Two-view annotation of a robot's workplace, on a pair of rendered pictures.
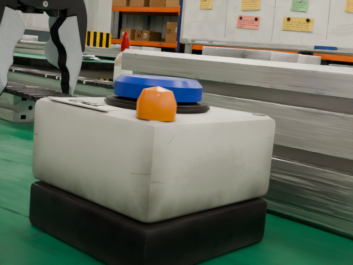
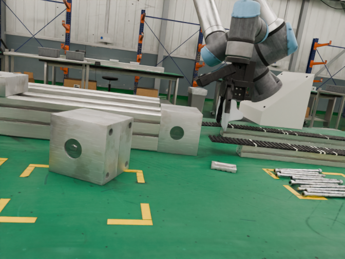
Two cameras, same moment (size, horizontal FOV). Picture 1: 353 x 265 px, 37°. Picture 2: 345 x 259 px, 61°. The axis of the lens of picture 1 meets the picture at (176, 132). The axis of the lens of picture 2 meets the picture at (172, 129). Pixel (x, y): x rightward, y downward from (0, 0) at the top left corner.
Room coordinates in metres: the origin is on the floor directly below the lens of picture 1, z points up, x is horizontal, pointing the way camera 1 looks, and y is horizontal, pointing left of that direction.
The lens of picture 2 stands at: (1.03, -0.59, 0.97)
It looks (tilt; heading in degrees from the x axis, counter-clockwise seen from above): 13 degrees down; 132
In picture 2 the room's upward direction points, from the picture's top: 7 degrees clockwise
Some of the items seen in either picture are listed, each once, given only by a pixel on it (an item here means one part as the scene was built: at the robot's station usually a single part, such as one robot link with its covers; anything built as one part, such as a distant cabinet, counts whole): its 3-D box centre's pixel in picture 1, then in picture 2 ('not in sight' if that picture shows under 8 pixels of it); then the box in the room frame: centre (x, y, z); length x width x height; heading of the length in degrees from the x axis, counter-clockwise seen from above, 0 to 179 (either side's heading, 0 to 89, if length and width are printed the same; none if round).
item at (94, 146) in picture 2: not in sight; (96, 141); (0.61, -0.32, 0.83); 0.11 x 0.10 x 0.10; 116
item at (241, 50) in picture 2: not in sight; (238, 51); (0.56, 0.17, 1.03); 0.08 x 0.08 x 0.05
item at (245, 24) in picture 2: not in sight; (244, 22); (0.56, 0.17, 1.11); 0.09 x 0.08 x 0.11; 102
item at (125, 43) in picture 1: (124, 62); not in sight; (1.04, 0.11, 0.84); 0.04 x 0.04 x 0.12
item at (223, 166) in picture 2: not in sight; (223, 166); (0.73, -0.10, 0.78); 0.05 x 0.03 x 0.01; 34
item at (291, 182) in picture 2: not in sight; (313, 184); (0.88, -0.01, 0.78); 0.11 x 0.01 x 0.01; 56
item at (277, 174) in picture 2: not in sight; (299, 176); (0.84, 0.01, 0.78); 0.11 x 0.01 x 0.01; 55
